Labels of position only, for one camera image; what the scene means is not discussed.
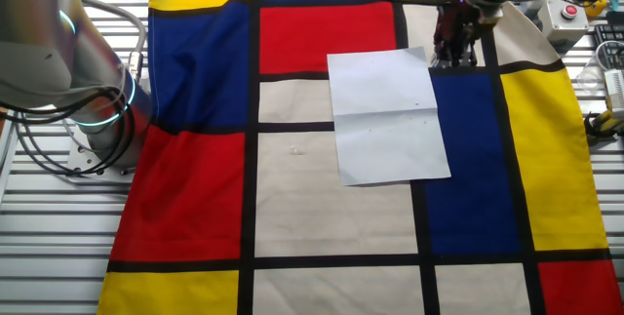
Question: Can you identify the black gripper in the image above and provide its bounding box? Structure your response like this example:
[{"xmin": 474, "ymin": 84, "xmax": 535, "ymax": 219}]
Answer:
[{"xmin": 432, "ymin": 3, "xmax": 482, "ymax": 68}]

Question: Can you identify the white paper sheet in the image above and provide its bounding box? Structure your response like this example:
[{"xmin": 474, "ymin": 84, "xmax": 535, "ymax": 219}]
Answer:
[{"xmin": 326, "ymin": 46, "xmax": 452, "ymax": 187}]

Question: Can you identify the red button box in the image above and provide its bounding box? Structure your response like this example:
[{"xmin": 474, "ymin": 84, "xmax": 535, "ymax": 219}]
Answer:
[{"xmin": 535, "ymin": 0, "xmax": 591, "ymax": 54}]

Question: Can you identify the clear plastic cup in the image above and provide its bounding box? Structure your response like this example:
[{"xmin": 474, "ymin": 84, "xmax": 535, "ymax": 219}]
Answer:
[{"xmin": 574, "ymin": 40, "xmax": 624, "ymax": 95}]

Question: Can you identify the black keyboard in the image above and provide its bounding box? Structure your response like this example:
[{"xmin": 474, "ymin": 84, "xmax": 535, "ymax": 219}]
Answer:
[{"xmin": 593, "ymin": 10, "xmax": 624, "ymax": 70}]

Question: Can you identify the white power adapter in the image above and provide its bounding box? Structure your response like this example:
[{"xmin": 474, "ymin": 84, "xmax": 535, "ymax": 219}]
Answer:
[{"xmin": 603, "ymin": 68, "xmax": 624, "ymax": 121}]

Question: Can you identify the yellow black clamp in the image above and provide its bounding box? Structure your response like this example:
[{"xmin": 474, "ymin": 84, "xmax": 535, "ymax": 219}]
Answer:
[{"xmin": 583, "ymin": 107, "xmax": 624, "ymax": 145}]

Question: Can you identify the colour block tablecloth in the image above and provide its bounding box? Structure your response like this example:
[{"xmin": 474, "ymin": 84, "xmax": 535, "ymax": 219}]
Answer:
[{"xmin": 96, "ymin": 0, "xmax": 624, "ymax": 315}]

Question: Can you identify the thick grey cable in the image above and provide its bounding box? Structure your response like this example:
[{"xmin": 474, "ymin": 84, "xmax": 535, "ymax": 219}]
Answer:
[{"xmin": 80, "ymin": 0, "xmax": 148, "ymax": 82}]

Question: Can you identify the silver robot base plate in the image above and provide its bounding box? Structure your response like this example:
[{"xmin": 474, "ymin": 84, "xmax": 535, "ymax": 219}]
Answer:
[{"xmin": 65, "ymin": 132, "xmax": 140, "ymax": 184}]

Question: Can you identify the black base cable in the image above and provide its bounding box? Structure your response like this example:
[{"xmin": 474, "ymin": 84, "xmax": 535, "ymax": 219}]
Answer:
[{"xmin": 0, "ymin": 85, "xmax": 138, "ymax": 178}]

